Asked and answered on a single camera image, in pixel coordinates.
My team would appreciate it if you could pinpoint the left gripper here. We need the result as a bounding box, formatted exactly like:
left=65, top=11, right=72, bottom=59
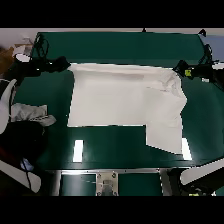
left=48, top=55, right=72, bottom=74

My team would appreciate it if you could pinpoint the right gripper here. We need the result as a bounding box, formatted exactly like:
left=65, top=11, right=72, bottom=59
left=172, top=59, right=195, bottom=80

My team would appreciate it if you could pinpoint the white T-shirt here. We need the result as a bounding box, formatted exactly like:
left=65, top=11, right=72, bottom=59
left=67, top=62, right=189, bottom=155

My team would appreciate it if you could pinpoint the black cable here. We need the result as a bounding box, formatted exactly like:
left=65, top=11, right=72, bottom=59
left=32, top=32, right=52, bottom=62
left=198, top=43, right=215, bottom=66

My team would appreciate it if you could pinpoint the grey garment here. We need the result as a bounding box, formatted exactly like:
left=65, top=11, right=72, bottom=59
left=10, top=102, right=57, bottom=128

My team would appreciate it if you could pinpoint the silver frame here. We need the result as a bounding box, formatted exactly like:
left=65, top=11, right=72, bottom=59
left=49, top=168, right=174, bottom=197

